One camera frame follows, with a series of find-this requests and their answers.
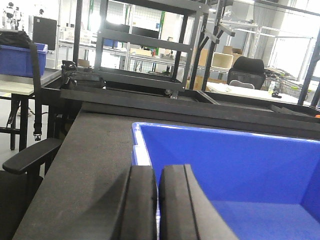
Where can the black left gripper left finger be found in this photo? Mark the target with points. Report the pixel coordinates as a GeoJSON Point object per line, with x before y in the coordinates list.
{"type": "Point", "coordinates": [136, 217]}

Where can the black tray frame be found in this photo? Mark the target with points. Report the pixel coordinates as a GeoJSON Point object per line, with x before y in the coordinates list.
{"type": "Point", "coordinates": [202, 104]}

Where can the black bag on bin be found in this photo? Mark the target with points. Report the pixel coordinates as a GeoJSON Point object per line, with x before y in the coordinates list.
{"type": "Point", "coordinates": [15, 38]}

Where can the black office chair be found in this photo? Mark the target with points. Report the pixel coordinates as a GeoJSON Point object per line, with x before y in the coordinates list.
{"type": "Point", "coordinates": [248, 70]}

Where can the black conveyor belt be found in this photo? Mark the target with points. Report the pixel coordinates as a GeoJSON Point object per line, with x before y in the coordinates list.
{"type": "Point", "coordinates": [80, 195]}

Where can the blue bin on side table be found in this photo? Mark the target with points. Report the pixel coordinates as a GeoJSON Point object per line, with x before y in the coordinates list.
{"type": "Point", "coordinates": [17, 61]}

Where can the black chair armrest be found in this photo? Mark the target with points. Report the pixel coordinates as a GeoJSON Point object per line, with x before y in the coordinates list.
{"type": "Point", "coordinates": [32, 156]}

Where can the grey side table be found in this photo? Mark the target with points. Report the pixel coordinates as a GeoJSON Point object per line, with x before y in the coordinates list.
{"type": "Point", "coordinates": [24, 85]}

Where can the large blue plastic bin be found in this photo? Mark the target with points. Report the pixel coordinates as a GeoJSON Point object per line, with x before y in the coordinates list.
{"type": "Point", "coordinates": [265, 187]}

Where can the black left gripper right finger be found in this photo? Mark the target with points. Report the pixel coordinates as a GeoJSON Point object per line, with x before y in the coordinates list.
{"type": "Point", "coordinates": [185, 211]}

